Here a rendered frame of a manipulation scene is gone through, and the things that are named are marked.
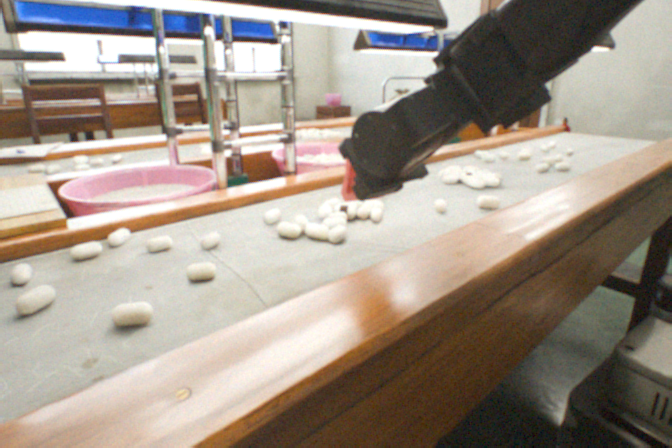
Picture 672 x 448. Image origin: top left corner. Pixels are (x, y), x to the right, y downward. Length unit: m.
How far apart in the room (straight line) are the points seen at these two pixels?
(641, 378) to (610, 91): 4.54
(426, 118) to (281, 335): 0.20
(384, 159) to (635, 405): 0.76
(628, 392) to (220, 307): 0.77
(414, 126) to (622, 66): 5.02
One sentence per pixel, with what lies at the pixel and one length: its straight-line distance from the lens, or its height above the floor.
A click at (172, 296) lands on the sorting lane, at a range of 0.46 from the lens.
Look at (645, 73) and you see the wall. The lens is 5.26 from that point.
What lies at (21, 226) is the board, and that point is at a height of 0.78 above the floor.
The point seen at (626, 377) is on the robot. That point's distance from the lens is 0.96.
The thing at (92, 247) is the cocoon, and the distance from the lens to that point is 0.58.
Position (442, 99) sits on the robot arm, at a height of 0.94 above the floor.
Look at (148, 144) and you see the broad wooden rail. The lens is 1.33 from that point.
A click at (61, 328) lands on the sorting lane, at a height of 0.74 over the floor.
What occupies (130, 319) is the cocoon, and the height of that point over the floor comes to 0.75.
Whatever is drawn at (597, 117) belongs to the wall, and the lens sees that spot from 5.34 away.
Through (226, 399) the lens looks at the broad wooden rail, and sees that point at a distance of 0.29.
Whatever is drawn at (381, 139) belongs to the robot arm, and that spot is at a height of 0.91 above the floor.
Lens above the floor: 0.96
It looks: 17 degrees down
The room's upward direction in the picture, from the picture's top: straight up
